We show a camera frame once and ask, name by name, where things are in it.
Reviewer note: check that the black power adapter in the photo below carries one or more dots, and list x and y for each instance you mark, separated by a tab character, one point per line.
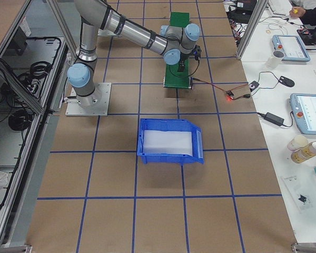
274	119

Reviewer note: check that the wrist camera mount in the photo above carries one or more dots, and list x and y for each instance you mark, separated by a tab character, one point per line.
197	52

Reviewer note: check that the blue plastic bin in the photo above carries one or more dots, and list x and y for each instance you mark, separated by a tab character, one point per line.
169	141

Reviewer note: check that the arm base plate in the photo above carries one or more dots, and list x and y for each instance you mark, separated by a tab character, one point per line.
95	104
106	33

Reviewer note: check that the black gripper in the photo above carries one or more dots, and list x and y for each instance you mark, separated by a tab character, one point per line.
184	58

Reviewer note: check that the black mouse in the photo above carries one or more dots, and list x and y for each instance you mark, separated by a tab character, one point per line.
286	81

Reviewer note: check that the blue teach pendant far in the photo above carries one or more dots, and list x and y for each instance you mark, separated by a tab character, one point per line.
292	47

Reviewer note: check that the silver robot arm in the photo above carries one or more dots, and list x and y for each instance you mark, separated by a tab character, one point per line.
174	43

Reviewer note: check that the white mug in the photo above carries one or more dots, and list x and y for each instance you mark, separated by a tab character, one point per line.
275	59

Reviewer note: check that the aluminium frame post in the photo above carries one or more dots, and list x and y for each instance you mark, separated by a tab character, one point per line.
253	22

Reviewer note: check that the blue teach pendant near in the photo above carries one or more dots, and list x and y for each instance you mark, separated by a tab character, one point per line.
304	112

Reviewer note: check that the red-lit sensor module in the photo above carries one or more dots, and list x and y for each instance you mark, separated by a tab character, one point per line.
230	95

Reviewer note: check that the green conveyor belt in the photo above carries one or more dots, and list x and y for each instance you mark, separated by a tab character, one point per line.
177	76

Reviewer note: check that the blue teach pendant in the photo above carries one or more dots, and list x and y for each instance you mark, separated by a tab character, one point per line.
304	112
292	47

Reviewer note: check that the person at desk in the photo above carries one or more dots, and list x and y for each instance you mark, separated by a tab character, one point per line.
307	16

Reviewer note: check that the yellow drink can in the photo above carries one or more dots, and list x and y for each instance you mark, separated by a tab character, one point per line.
305	153

